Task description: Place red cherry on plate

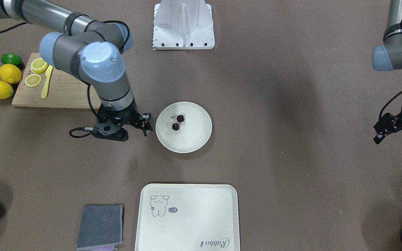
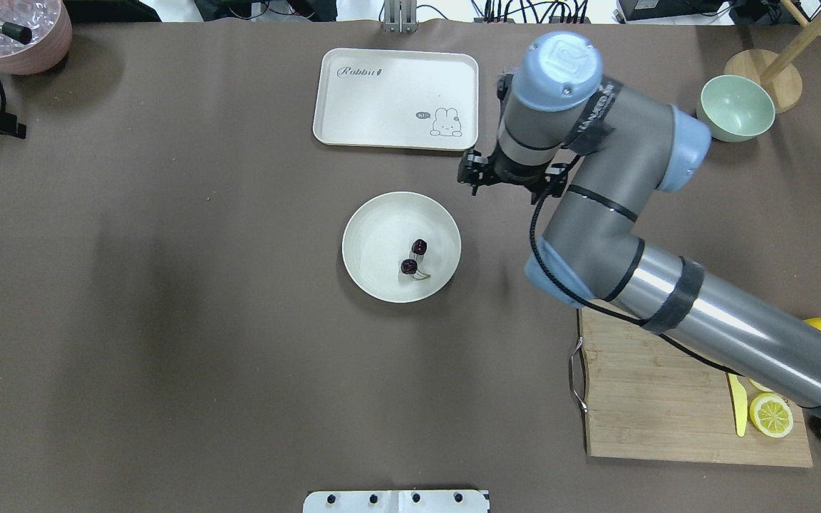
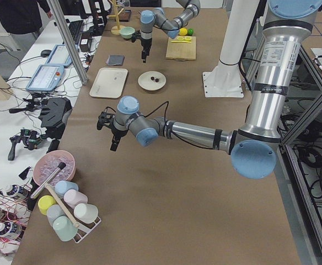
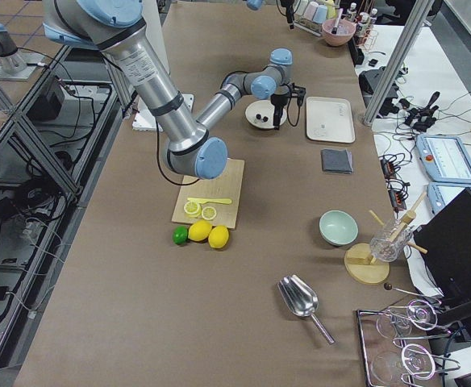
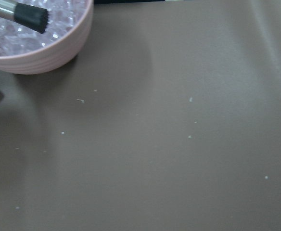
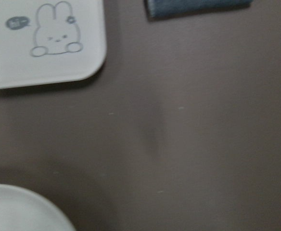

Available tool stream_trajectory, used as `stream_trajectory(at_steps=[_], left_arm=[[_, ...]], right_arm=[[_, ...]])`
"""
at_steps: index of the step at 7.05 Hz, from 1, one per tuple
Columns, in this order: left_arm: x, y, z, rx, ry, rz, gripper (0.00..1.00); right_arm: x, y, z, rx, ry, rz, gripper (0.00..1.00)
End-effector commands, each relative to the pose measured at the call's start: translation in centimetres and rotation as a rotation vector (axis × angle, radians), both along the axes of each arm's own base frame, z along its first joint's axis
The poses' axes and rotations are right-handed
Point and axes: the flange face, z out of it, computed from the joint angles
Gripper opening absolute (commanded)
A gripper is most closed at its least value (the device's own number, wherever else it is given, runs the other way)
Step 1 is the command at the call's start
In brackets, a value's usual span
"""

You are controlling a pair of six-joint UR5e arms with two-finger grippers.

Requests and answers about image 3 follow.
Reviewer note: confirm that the bamboo cutting board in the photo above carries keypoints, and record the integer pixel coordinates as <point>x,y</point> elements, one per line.
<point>181,51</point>

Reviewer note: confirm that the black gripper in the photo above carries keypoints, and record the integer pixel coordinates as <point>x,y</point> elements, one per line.
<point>117,133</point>
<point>145,44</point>

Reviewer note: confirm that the green lime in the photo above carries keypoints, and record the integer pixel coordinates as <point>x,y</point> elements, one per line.
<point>190,32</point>

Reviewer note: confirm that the grey folded cloth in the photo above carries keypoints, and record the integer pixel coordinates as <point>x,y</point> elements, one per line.
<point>115,60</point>

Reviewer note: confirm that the cream round plate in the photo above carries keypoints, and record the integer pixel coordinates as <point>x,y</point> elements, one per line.
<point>145,82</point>

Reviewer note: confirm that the blue teach pendant far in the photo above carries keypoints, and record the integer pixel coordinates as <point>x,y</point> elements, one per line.
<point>59,56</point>

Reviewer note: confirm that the aluminium frame post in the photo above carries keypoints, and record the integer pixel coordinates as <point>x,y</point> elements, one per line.
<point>68,40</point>

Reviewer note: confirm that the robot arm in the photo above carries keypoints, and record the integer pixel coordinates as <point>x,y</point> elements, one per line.
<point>253,146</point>
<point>156,19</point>

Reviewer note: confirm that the blue teach pendant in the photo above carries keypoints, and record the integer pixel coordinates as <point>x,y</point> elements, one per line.
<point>59,56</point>
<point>45,78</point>

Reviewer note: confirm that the wooden cup stand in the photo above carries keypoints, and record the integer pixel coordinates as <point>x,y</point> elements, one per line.
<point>118,9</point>

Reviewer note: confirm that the mint green bowl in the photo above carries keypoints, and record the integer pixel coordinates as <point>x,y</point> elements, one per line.
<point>127,32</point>

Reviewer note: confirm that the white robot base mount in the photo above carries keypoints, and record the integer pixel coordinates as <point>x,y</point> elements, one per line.
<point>225,80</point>

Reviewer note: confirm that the cream rabbit tray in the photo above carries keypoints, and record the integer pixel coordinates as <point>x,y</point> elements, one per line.
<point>109,83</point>

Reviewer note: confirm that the pink bowl with ice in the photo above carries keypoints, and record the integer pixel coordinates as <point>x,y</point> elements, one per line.
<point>49,162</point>

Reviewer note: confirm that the blue teach pendant near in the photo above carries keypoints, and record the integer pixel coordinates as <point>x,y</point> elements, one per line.
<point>45,78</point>

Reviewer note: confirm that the yellow lemon upper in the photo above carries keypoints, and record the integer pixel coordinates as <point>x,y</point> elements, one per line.
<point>183,32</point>

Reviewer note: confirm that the cup rack with cups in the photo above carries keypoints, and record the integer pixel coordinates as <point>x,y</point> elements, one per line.
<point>75,224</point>

